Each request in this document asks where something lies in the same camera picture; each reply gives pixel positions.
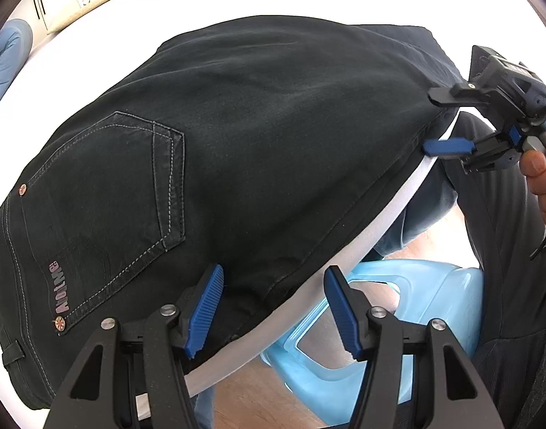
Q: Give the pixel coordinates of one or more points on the person's right leg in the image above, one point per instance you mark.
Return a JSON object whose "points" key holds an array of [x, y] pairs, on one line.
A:
{"points": [[411, 223]]}

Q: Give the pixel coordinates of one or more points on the blue plastic stool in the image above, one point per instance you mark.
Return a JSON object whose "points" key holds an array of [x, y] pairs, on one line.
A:
{"points": [[434, 286]]}

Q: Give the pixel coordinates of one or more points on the person's left leg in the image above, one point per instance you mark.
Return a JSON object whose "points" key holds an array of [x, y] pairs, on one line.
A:
{"points": [[203, 411]]}

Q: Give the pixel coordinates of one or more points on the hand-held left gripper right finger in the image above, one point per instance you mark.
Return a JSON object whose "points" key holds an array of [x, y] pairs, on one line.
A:
{"points": [[343, 315]]}

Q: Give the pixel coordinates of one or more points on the blue rolled duvet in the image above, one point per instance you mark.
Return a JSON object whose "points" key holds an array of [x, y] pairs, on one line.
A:
{"points": [[9, 53]]}

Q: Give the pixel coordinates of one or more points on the black denim pants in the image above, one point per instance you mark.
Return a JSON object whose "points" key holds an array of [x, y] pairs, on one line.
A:
{"points": [[255, 143]]}

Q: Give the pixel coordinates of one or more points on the white wardrobe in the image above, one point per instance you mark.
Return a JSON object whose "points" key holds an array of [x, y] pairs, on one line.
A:
{"points": [[34, 9]]}

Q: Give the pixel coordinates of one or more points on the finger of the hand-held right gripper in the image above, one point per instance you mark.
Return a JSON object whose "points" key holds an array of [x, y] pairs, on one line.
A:
{"points": [[447, 146], [451, 94]]}

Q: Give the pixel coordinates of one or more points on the person's right hand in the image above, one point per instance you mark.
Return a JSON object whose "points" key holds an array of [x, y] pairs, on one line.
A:
{"points": [[540, 167]]}

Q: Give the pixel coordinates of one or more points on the yellow pillow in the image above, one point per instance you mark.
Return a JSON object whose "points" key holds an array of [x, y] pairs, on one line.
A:
{"points": [[78, 12]]}

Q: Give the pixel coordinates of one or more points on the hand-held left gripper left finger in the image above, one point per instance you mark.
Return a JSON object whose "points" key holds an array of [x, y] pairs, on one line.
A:
{"points": [[205, 315]]}

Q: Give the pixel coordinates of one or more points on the person's leg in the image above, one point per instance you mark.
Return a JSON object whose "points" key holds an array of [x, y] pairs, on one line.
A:
{"points": [[203, 411], [411, 223]]}

